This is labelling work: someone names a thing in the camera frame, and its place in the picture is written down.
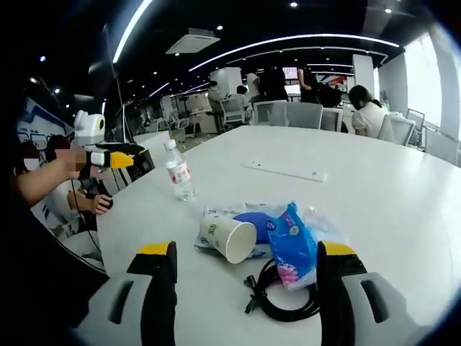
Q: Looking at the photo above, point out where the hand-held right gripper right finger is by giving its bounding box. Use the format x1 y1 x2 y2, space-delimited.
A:
315 240 415 346

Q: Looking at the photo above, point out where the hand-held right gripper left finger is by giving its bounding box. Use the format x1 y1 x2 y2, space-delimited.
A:
75 240 179 346

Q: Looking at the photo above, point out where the black cable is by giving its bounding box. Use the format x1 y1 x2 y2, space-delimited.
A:
243 257 321 323

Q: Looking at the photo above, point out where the clear plastic water bottle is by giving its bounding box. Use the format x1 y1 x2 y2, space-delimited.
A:
164 139 197 202

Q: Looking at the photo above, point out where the blue tissue pack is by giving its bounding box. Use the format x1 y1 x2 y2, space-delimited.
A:
267 200 349 291

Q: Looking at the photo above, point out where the white paper cup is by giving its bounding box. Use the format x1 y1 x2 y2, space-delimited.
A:
200 215 258 265

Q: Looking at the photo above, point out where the clear packet with blue pad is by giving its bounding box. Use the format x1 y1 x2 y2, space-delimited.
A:
193 201 289 260

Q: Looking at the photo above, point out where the person's left hand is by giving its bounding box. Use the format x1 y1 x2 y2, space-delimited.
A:
53 151 104 181

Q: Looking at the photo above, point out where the straight ceiling light strip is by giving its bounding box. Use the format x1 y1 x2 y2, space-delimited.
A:
112 0 155 65

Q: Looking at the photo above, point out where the white table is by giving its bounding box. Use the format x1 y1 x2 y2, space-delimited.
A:
97 125 461 346

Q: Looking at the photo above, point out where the ceiling air conditioner vent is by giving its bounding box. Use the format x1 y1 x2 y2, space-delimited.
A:
165 32 221 56

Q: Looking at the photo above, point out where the white power strip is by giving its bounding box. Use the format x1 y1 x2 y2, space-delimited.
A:
240 159 328 184

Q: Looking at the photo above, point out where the row of grey office chairs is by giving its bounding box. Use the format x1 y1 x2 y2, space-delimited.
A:
218 97 461 167

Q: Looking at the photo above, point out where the long curved ceiling light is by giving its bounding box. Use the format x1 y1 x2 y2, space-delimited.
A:
188 33 401 72

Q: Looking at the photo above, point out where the bright window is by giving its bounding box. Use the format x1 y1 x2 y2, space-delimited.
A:
452 61 461 152
403 32 443 128

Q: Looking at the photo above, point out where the thin dark cable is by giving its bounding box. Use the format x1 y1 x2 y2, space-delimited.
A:
69 178 101 255

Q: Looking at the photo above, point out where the bright wall screen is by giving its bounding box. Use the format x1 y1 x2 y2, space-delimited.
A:
282 66 300 87

